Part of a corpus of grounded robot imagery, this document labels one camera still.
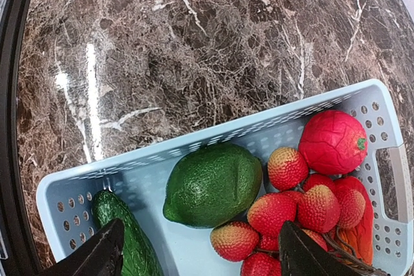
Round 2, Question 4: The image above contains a light blue plastic basket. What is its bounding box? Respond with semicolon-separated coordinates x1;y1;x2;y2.
36;80;413;275

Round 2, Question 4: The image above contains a black front table rail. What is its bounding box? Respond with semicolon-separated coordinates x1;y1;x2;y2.
0;0;49;276

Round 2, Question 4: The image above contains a green toy lime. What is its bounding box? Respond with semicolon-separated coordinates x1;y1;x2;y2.
162;143;263;228

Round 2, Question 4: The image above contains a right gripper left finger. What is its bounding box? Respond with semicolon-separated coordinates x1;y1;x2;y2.
40;218;124;276

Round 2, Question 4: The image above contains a red lychee bunch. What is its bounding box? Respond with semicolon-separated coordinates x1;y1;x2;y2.
210;147;385;275

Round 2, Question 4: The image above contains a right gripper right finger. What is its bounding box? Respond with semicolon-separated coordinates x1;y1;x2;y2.
279;220;369;275

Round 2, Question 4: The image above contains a green toy cucumber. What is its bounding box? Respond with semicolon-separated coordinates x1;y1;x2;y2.
91;190;164;276

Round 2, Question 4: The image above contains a red orange toy pepper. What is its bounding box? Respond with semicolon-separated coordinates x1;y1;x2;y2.
334;176;374;265

